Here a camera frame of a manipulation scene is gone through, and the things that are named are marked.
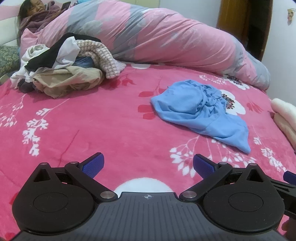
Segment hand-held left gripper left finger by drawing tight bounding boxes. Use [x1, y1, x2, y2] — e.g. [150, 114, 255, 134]
[33, 152, 117, 201]

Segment black garment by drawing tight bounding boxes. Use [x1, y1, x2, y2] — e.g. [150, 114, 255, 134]
[24, 32, 102, 71]

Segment pink floral blanket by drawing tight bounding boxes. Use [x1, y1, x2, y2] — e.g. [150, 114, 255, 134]
[0, 61, 296, 241]

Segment folded peach cloth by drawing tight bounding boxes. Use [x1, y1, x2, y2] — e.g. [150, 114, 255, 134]
[273, 113, 296, 149]

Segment checked knit sweater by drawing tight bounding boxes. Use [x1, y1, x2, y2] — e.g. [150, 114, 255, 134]
[75, 40, 127, 79]

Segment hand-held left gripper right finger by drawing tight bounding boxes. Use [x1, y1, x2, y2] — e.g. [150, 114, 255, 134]
[179, 153, 271, 202]

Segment blue jeans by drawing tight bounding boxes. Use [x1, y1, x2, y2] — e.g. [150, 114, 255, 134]
[73, 56, 94, 69]

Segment green patterned pillow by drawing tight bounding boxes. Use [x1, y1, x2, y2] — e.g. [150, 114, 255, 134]
[0, 45, 20, 75]

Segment white padded headboard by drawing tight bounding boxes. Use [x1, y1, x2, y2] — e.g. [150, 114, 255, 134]
[0, 11, 22, 47]

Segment blue t-shirt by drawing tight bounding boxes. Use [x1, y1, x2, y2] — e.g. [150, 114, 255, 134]
[150, 79, 251, 154]

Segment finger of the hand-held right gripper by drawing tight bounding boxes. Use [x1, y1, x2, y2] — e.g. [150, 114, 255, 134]
[270, 171, 296, 210]

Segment purple garment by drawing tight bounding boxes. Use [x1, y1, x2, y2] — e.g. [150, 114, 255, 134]
[18, 79, 36, 93]

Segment pink grey duvet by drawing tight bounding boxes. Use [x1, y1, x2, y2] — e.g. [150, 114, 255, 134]
[20, 0, 271, 91]

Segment wooden door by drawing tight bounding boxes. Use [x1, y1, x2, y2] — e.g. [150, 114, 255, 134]
[216, 0, 274, 62]

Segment wall sticker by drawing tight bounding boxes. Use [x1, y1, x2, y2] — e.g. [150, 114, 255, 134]
[286, 8, 296, 25]

